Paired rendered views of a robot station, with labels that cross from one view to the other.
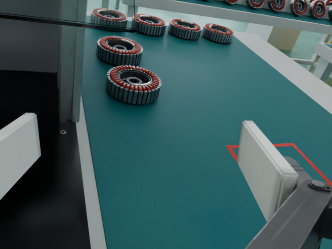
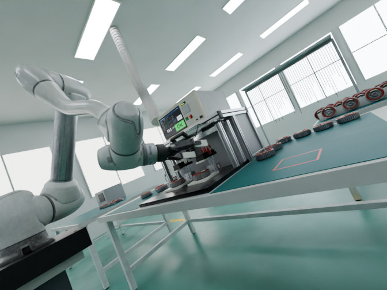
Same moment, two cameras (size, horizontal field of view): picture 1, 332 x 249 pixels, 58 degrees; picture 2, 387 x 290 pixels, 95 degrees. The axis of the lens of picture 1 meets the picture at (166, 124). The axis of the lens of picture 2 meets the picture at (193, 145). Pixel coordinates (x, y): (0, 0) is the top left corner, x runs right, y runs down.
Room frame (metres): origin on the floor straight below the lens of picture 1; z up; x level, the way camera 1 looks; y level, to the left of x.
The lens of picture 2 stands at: (-0.19, -0.74, 0.92)
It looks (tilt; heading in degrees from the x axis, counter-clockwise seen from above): 3 degrees up; 67
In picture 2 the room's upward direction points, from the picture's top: 23 degrees counter-clockwise
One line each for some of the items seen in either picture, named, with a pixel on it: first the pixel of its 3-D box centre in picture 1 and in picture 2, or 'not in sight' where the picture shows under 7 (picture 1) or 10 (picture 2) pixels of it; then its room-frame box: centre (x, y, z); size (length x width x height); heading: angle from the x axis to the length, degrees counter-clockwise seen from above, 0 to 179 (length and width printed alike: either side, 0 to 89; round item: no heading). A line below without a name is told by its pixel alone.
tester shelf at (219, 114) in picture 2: not in sight; (200, 130); (0.44, 0.53, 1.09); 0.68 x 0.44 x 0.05; 116
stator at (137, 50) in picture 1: (119, 50); (273, 147); (0.70, 0.16, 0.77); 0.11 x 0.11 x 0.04
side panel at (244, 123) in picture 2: not in sight; (249, 134); (0.66, 0.27, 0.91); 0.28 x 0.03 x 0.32; 26
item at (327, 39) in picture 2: not in sight; (300, 108); (3.48, 1.80, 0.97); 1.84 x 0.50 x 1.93; 116
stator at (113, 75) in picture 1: (133, 84); (265, 154); (0.55, 0.09, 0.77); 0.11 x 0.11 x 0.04
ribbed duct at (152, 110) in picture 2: not in sight; (134, 73); (0.45, 1.78, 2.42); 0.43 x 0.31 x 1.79; 116
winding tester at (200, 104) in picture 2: not in sight; (194, 115); (0.45, 0.52, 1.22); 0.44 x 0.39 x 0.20; 116
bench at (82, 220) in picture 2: not in sight; (109, 229); (-0.71, 2.61, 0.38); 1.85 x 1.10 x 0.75; 116
